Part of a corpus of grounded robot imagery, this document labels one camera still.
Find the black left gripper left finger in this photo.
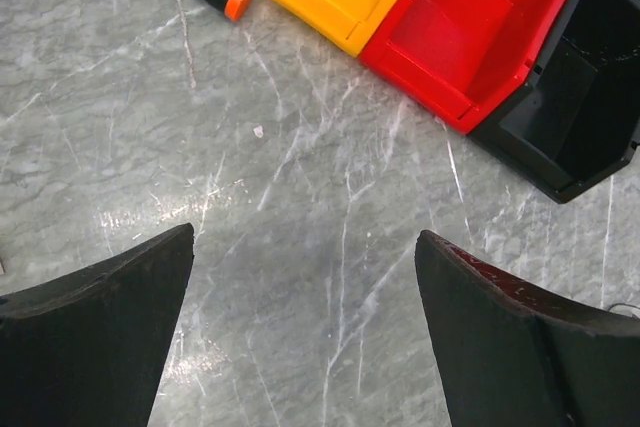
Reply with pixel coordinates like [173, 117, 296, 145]
[1, 223, 194, 426]

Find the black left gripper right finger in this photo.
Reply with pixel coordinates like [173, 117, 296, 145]
[415, 230, 639, 426]

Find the black plastic bin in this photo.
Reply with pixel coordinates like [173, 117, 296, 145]
[470, 0, 639, 204]

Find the red plastic bin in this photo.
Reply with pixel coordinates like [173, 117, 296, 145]
[359, 0, 566, 134]

